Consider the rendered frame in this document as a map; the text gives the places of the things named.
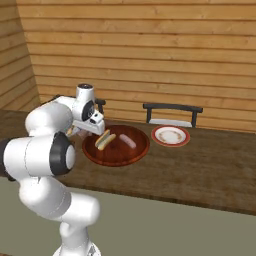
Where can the tan hot dog bun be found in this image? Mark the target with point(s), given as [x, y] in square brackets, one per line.
[104, 140]

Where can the pink sausage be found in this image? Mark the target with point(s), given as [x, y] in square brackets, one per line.
[128, 141]

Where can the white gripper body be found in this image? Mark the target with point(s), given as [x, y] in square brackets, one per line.
[90, 126]

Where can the red rimmed white plate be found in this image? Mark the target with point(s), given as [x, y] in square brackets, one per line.
[170, 135]

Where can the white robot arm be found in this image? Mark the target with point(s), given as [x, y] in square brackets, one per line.
[36, 156]

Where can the black chair with grey seat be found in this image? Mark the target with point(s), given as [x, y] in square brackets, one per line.
[172, 115]

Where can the brown wooden bowl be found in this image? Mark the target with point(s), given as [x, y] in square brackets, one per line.
[116, 151]

